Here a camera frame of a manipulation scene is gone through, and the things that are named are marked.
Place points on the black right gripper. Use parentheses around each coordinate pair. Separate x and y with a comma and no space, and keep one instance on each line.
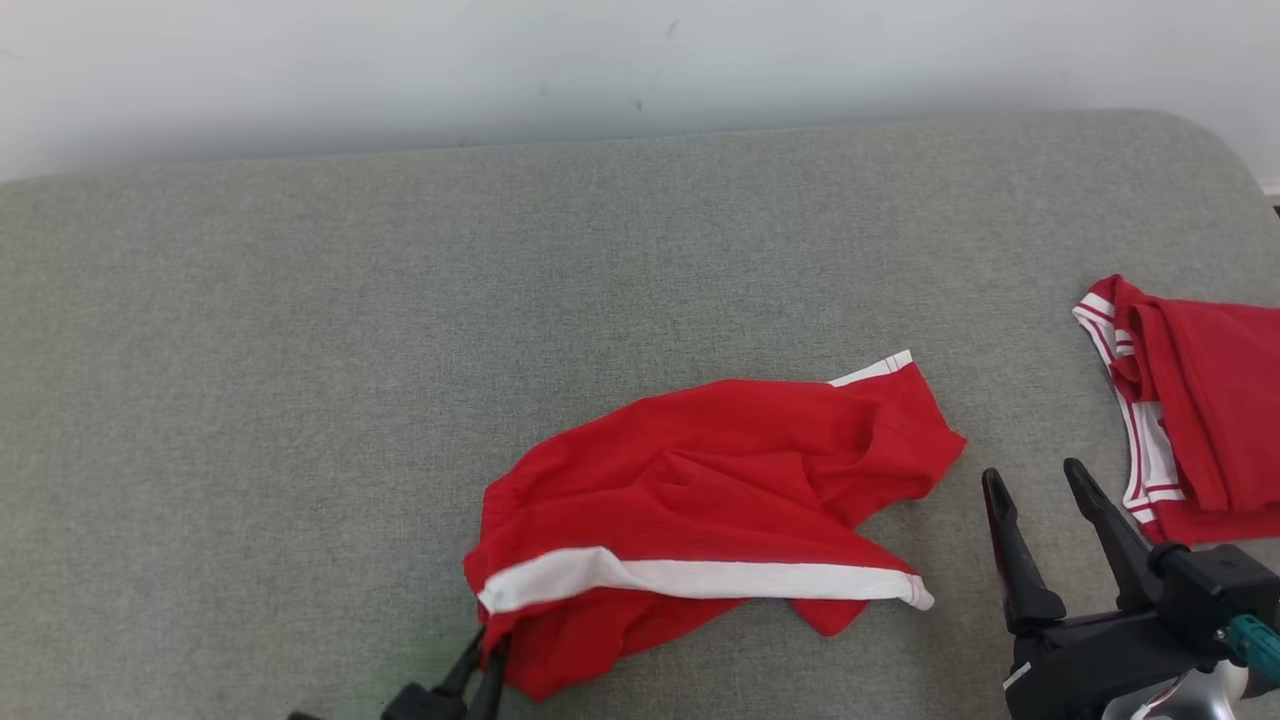
(1090,665)

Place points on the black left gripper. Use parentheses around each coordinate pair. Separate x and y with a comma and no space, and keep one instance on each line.
(425,705)

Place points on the red jersey with white sleeves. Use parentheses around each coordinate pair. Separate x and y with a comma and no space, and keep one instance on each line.
(1215,400)

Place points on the red shorts with white stripe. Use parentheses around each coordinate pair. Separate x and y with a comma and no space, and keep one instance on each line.
(700,480)

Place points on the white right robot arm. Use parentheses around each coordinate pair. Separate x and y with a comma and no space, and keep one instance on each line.
(1190,700)

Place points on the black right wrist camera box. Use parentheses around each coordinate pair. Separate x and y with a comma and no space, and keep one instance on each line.
(1215,590)

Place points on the teal right camera connector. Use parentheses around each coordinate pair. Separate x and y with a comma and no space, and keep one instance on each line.
(1255,640)

